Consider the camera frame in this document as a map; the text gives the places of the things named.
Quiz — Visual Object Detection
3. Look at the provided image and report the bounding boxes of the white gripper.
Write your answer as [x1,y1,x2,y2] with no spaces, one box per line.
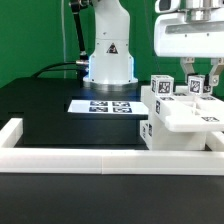
[154,0,224,90]

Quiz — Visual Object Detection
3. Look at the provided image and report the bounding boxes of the white tagged cube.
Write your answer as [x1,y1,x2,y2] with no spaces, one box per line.
[188,75,205,95]
[151,75,174,96]

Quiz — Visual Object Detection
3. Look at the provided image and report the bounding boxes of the white chair back frame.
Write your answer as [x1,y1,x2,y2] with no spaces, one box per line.
[141,85,224,132]

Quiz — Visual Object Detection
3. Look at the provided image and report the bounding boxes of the white chair seat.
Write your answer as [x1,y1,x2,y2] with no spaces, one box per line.
[145,115,206,151]

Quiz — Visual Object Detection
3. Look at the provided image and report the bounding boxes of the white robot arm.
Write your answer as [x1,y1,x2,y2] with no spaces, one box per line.
[70,0,224,89]

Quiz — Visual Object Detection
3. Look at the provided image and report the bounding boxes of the white flat tag board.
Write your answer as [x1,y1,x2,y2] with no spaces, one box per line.
[68,100,148,115]

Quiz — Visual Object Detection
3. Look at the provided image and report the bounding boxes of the black raised platform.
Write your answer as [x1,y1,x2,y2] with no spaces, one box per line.
[0,77,224,121]

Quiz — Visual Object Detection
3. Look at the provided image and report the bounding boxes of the white U-shaped boundary fence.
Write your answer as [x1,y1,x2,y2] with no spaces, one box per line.
[0,118,224,176]

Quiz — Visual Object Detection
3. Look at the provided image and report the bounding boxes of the black cable bundle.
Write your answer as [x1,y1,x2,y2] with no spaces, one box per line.
[31,60,88,80]

